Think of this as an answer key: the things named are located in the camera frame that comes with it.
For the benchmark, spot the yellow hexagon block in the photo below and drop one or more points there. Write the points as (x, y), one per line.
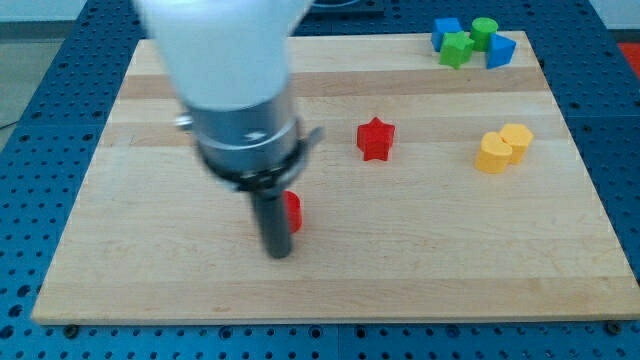
(518, 137)

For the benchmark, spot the green cylinder block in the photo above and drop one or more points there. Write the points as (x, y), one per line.
(481, 30)

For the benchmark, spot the blue cube block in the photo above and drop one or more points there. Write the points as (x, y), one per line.
(441, 26)

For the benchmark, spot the red cylinder block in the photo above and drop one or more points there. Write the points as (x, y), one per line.
(293, 210)

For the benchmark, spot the wooden board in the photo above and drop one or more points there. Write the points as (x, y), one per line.
(423, 237)

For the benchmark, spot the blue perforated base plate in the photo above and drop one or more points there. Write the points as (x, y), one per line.
(44, 162)

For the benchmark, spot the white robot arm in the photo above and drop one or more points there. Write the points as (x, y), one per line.
(228, 62)

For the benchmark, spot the yellow heart block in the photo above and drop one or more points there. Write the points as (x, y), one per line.
(494, 154)

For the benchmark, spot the green star block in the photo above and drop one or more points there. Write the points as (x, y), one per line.
(456, 49)

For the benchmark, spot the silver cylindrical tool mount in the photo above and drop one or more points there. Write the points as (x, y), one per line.
(260, 148)

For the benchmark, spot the red star block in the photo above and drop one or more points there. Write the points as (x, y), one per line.
(375, 139)

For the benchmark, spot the blue triangle block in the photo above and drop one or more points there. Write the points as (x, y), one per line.
(500, 51)

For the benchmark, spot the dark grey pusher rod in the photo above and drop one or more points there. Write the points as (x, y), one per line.
(272, 221)

